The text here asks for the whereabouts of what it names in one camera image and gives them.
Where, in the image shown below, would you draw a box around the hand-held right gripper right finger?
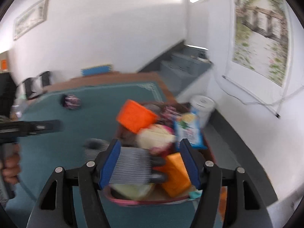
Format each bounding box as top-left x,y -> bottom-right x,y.
179,138 -> 273,228

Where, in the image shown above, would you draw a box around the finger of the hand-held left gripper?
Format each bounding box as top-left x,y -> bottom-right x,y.
18,119 -> 64,136

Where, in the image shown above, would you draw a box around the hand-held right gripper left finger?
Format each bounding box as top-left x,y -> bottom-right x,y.
27,138 -> 121,228

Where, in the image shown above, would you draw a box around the small orange toy cube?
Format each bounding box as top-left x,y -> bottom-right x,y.
154,152 -> 192,198

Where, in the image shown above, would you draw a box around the grey ribbed sock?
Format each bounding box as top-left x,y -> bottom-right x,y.
108,146 -> 168,186

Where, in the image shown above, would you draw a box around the blue snack packet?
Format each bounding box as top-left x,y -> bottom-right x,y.
173,107 -> 205,150

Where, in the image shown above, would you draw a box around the yellow carton box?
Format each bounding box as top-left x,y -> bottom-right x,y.
110,183 -> 156,200

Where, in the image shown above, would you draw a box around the cream and pink towel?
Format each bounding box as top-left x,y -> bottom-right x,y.
136,123 -> 177,155

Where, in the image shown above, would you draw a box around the red box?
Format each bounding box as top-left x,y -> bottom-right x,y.
103,101 -> 228,207

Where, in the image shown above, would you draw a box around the large orange toy cube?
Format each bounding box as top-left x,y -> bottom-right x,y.
116,99 -> 158,134

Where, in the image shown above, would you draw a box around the large pink leopard sock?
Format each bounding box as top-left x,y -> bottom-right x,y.
161,104 -> 177,124

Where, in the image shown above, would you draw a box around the person's left hand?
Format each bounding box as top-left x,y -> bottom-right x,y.
1,145 -> 22,184

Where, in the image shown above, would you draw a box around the small pink leopard sock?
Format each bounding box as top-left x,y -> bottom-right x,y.
61,94 -> 82,110

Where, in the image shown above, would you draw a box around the black bin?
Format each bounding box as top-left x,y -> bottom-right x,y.
0,72 -> 18,118

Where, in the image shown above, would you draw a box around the black metal chair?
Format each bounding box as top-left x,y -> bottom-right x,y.
39,71 -> 51,87
24,77 -> 40,99

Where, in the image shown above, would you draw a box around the white bucket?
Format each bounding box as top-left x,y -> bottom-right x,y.
190,95 -> 215,126

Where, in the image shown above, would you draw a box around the blue foam mat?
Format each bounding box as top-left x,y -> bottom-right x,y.
81,64 -> 112,76

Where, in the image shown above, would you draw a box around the grey stairs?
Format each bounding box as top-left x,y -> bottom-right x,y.
160,44 -> 213,93

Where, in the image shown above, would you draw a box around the hanging scroll painting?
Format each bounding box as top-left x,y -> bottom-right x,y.
222,0 -> 291,119

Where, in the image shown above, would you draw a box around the framed wall picture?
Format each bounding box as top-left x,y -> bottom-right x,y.
13,0 -> 50,41

